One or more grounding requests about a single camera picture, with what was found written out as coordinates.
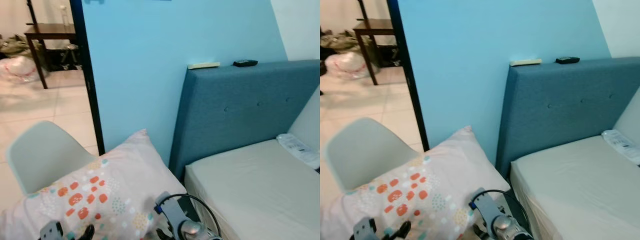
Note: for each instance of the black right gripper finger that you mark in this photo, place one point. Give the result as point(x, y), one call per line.
point(402, 229)
point(89, 232)

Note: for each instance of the pink pillow with orange dots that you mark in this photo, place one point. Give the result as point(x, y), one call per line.
point(115, 180)
point(435, 175)

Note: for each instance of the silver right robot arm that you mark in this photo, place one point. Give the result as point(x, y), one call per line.
point(510, 227)
point(197, 231)

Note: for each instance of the pale grey plastic chair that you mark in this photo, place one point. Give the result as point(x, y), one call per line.
point(42, 155)
point(362, 152)

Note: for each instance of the plain white pillow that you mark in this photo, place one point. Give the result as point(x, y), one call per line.
point(631, 122)
point(310, 122)

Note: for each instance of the mattress with beige sheet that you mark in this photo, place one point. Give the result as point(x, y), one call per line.
point(580, 195)
point(255, 195)

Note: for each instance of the white remote in plastic wrap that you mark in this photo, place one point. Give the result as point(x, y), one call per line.
point(622, 144)
point(299, 148)

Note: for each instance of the blue fabric bed headboard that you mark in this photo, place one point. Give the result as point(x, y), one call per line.
point(560, 105)
point(235, 107)

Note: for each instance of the clear pink plastic bag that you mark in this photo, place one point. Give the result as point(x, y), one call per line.
point(20, 69)
point(350, 65)

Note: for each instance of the beige remote control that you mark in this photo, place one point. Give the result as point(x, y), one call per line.
point(525, 62)
point(203, 65)

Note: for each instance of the black remote control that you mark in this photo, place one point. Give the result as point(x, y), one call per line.
point(567, 60)
point(245, 63)

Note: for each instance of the dark green bag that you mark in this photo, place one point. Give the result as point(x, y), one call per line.
point(15, 46)
point(342, 41)

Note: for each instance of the dark wooden table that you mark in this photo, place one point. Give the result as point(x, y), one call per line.
point(372, 26)
point(50, 31)

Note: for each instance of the clear plastic bottle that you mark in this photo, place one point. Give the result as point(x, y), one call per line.
point(64, 16)

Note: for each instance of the black upright pole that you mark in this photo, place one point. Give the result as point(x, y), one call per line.
point(363, 10)

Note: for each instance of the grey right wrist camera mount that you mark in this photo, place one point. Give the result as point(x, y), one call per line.
point(484, 206)
point(170, 210)

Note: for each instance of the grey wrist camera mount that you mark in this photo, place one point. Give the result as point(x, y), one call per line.
point(484, 206)
point(170, 210)
point(365, 229)
point(51, 231)

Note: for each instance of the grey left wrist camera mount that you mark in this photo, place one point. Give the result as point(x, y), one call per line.
point(365, 229)
point(51, 231)

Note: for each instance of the black door frame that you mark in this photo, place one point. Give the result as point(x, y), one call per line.
point(85, 65)
point(406, 65)

